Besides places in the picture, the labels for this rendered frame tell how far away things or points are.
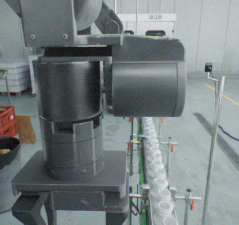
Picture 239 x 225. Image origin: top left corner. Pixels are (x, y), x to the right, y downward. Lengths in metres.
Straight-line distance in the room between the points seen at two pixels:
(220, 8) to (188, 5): 1.31
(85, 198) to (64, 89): 0.10
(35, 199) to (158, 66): 0.17
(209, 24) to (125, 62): 10.74
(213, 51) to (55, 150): 10.84
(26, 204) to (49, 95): 0.11
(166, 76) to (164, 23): 4.81
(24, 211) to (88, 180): 0.06
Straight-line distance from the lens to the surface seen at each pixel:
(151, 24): 4.96
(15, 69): 7.45
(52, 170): 0.22
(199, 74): 10.92
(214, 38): 10.98
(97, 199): 0.22
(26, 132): 3.96
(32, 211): 0.24
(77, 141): 0.20
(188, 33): 10.70
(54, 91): 0.19
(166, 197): 0.75
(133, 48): 0.18
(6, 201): 2.62
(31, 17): 0.17
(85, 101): 0.19
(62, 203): 0.23
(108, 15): 0.62
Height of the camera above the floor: 1.61
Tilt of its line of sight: 17 degrees down
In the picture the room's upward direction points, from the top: straight up
